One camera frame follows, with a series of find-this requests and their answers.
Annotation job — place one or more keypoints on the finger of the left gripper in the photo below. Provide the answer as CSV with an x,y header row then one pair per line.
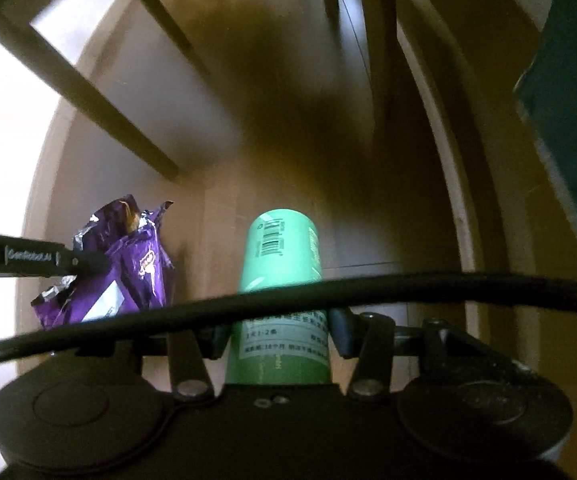
x,y
44,262

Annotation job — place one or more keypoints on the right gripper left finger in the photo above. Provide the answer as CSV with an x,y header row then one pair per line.
x,y
197,362

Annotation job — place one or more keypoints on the purple snack wrapper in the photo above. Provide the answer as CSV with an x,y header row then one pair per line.
x,y
140,276

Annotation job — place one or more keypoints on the wooden chair black seat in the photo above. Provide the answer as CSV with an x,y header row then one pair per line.
x,y
185,83

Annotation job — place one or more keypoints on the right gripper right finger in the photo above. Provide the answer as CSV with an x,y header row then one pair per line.
x,y
370,338

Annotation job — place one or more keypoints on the green cylindrical can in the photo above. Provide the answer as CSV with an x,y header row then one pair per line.
x,y
284,343

